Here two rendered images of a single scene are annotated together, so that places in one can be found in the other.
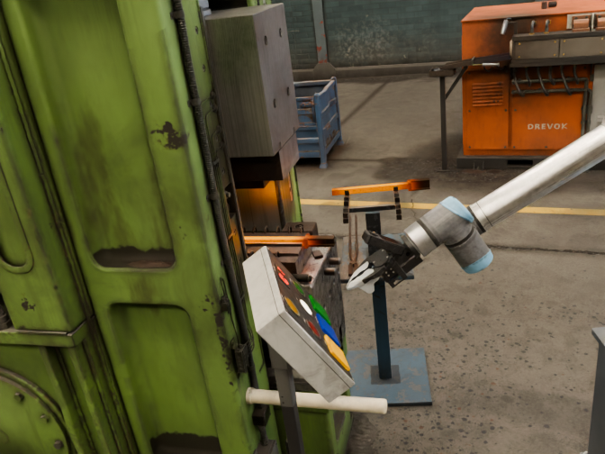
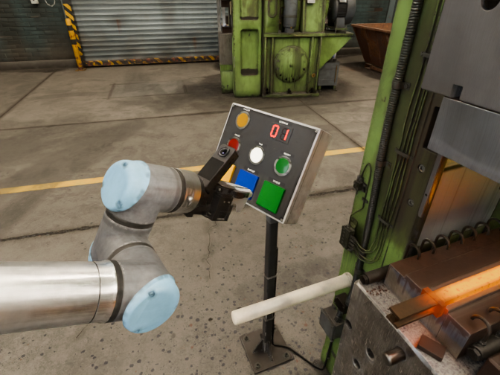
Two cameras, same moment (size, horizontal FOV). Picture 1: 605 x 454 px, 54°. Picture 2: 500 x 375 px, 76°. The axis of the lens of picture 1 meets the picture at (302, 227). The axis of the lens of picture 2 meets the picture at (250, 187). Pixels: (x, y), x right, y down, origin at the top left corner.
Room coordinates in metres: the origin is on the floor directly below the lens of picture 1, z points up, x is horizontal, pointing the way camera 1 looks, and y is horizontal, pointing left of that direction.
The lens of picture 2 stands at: (1.94, -0.55, 1.52)
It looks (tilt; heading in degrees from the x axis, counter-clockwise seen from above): 32 degrees down; 141
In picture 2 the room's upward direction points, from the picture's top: straight up
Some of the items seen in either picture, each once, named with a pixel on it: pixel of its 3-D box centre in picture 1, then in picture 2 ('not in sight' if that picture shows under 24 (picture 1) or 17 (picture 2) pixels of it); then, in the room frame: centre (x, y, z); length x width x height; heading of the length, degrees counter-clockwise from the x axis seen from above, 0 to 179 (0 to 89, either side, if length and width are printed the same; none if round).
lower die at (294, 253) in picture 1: (247, 253); (491, 275); (1.89, 0.21, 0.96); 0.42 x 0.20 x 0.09; 72
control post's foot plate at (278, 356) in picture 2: not in sight; (265, 342); (1.27, 0.10, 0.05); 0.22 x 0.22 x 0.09; 72
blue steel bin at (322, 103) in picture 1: (275, 122); not in sight; (6.00, 0.12, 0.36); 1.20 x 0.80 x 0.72; 71
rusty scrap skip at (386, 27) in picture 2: not in sight; (395, 50); (-1.72, 6.31, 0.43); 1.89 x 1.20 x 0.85; 155
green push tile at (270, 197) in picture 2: (318, 311); (271, 196); (1.38, -0.01, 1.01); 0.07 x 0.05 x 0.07; 7
